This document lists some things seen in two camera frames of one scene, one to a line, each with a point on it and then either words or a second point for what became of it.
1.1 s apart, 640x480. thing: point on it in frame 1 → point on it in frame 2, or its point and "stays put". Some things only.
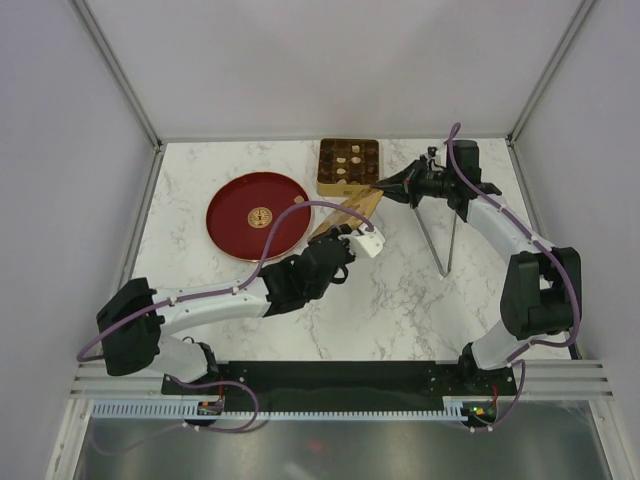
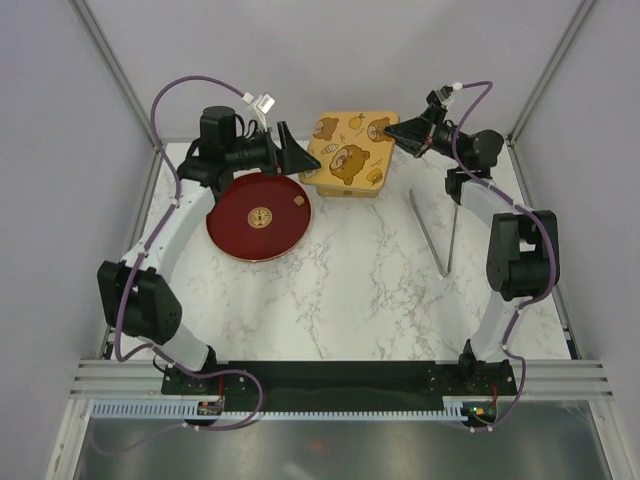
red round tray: [243, 209] stays put
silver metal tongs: [444, 274] stays put
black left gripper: [335, 232] → [293, 159]
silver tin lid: [363, 203] → [353, 149]
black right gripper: [404, 186] → [416, 129]
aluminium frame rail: [537, 379] stays put
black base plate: [346, 382] stays put
